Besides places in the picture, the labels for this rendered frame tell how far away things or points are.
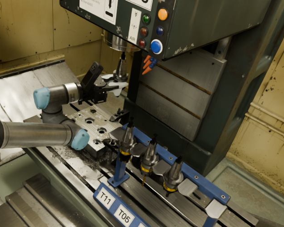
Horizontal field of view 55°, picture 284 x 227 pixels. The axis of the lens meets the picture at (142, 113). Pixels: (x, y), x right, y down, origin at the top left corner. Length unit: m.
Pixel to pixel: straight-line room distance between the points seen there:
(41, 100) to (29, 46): 1.10
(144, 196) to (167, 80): 0.64
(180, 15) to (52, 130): 0.53
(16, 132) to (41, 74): 1.36
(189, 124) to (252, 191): 0.68
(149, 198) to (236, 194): 0.78
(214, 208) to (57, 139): 0.55
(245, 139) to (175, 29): 1.34
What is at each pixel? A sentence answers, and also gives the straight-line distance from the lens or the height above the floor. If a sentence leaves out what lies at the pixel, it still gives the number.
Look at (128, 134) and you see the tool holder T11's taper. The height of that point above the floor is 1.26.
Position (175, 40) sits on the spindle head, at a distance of 0.70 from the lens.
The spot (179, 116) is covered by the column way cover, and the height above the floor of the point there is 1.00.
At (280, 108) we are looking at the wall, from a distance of 1.75.
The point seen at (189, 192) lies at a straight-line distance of 0.94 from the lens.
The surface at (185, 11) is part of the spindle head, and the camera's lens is 0.69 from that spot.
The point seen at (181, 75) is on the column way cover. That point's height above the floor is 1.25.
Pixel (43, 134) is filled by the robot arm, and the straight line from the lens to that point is 0.90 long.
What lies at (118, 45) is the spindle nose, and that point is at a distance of 1.00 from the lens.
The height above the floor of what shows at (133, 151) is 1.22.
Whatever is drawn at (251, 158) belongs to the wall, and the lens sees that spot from 1.98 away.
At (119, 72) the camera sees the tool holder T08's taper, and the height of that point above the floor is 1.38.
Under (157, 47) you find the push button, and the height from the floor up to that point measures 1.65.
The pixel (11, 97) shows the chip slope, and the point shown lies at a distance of 2.01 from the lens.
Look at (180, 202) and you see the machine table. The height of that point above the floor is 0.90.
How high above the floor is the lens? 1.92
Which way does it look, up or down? 36 degrees down
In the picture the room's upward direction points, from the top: 12 degrees clockwise
